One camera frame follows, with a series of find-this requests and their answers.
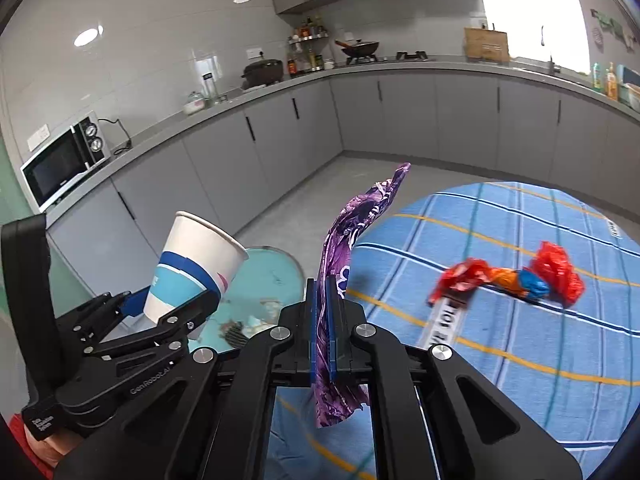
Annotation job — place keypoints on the person's left forearm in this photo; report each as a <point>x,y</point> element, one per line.
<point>50,447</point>

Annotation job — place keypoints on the white microwave oven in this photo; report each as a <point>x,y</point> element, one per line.
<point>60,165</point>

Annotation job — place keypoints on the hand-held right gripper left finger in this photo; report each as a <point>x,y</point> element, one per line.
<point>312,340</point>

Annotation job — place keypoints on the black foam net sleeve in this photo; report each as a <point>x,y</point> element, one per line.
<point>234,334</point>

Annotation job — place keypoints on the grey kitchen cabinet counter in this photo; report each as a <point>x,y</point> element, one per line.
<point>410,110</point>

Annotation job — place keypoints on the black wok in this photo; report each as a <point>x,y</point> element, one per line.
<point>359,50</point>

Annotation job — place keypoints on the clear strip wrapper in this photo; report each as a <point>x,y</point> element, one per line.
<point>442,322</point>

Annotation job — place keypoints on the purple foil wrapper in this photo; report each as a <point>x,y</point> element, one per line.
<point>345,230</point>

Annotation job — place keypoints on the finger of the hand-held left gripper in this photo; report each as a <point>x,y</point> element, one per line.
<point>100,312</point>
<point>165,327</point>

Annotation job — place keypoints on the glass blender jar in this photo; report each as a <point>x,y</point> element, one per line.
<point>210,87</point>

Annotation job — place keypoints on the metal faucet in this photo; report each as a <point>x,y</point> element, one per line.
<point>553,64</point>

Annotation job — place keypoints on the teal bin with metal rim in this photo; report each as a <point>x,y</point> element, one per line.
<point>270,272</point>

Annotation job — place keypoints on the spice rack with bottles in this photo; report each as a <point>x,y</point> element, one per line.
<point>307,45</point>

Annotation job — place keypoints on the person's red garment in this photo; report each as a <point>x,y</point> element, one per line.
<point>20,445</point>

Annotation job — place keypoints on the green detergent bottle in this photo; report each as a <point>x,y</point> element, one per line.
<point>597,77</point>

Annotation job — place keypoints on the window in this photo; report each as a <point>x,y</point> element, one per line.
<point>530,10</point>

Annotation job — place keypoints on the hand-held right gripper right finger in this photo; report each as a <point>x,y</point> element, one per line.
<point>336,340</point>

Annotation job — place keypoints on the wall hook rack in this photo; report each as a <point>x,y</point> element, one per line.
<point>615,27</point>

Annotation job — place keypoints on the white paper cup blue band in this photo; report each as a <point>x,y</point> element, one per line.
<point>195,255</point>

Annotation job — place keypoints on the stack of blue basins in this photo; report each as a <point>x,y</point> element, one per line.
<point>631,90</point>

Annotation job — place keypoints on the yellow detergent bottle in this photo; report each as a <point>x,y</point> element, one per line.
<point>611,82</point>

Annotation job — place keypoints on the gas stove burner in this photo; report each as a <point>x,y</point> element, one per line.
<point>412,55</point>

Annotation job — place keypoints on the red crumpled wrapper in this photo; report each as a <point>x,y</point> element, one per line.
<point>462,277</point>

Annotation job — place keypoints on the orange blue candy wrapper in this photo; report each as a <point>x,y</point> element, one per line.
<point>520,282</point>

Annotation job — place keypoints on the cardboard box on counter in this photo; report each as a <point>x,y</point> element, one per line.
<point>486,45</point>

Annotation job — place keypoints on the black cooking pot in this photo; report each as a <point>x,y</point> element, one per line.
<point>262,72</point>

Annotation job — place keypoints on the blue plaid tablecloth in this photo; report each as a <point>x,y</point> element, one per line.
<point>500,240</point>

